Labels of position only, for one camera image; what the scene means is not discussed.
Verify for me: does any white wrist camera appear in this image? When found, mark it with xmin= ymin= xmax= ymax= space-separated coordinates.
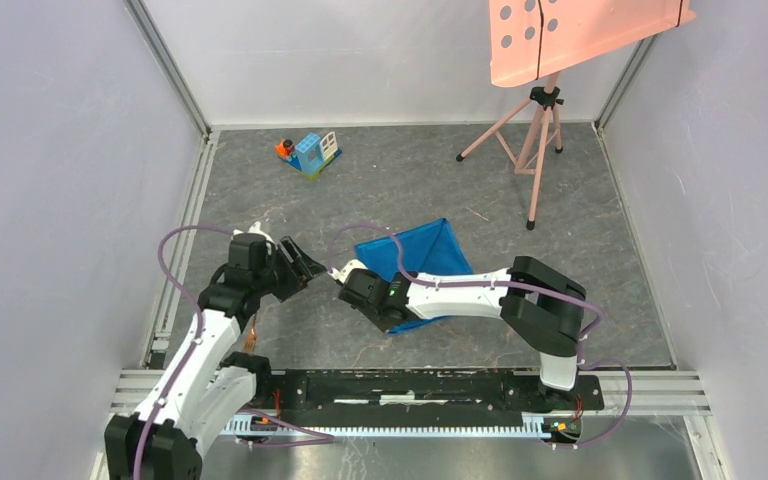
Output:
xmin=329 ymin=259 xmax=366 ymax=284
xmin=231 ymin=221 xmax=276 ymax=247

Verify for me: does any pink music stand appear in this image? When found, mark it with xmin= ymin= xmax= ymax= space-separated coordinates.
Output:
xmin=456 ymin=0 xmax=696 ymax=230

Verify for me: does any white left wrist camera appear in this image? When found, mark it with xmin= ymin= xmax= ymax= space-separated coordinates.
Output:
xmin=231 ymin=221 xmax=276 ymax=247

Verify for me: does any blue cloth napkin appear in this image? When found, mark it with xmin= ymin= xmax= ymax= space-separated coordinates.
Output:
xmin=354 ymin=217 xmax=475 ymax=335

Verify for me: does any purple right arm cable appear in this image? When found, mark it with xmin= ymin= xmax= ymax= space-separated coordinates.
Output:
xmin=327 ymin=221 xmax=634 ymax=452

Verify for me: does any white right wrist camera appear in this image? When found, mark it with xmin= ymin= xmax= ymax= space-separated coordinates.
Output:
xmin=329 ymin=259 xmax=366 ymax=284

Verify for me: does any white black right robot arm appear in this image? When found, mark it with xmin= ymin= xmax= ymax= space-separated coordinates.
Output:
xmin=329 ymin=256 xmax=602 ymax=408

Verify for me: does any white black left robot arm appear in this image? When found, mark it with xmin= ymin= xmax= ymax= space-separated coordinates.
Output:
xmin=104 ymin=226 xmax=326 ymax=479

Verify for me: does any colourful toy block house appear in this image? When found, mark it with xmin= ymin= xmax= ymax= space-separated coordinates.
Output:
xmin=274 ymin=131 xmax=342 ymax=180

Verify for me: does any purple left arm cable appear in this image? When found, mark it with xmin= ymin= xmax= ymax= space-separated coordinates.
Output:
xmin=132 ymin=223 xmax=336 ymax=480

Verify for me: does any copper metallic fork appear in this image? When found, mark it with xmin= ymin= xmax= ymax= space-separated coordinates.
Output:
xmin=242 ymin=315 xmax=257 ymax=354

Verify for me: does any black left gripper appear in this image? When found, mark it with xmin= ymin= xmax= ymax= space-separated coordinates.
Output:
xmin=254 ymin=236 xmax=327 ymax=303

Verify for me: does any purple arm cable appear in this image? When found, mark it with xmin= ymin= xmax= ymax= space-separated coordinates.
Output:
xmin=327 ymin=221 xmax=634 ymax=452
xmin=132 ymin=223 xmax=336 ymax=480

